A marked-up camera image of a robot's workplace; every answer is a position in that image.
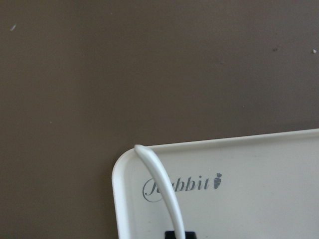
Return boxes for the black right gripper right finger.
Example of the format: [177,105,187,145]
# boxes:
[184,226,196,239]

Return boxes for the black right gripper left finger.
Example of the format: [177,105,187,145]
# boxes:
[164,228,176,239]

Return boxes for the white ceramic spoon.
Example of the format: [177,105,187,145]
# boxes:
[134,144,186,239]

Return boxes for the white rabbit tray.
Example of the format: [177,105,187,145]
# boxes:
[112,129,319,239]

